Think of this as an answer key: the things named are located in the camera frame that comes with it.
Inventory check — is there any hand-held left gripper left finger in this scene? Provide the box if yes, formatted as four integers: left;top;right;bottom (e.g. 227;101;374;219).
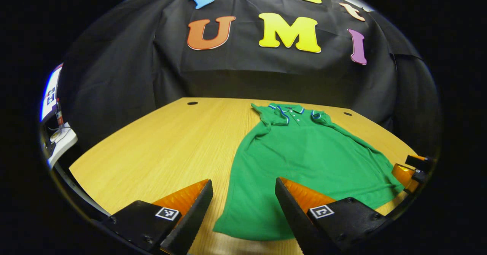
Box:
105;179;214;255

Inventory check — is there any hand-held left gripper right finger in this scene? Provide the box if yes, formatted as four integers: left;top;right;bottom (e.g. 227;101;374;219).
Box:
275;177;394;255

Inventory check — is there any green T-shirt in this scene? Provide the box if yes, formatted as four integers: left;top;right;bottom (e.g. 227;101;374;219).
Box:
212;103;404;241

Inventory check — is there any black backdrop cloth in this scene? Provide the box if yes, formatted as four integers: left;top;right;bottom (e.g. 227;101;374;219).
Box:
57;0;442;153

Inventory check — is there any white side table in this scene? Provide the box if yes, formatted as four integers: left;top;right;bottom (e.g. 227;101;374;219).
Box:
48;123;78;170

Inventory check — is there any computer monitor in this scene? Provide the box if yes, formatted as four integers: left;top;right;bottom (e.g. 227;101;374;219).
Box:
40;63;63;122

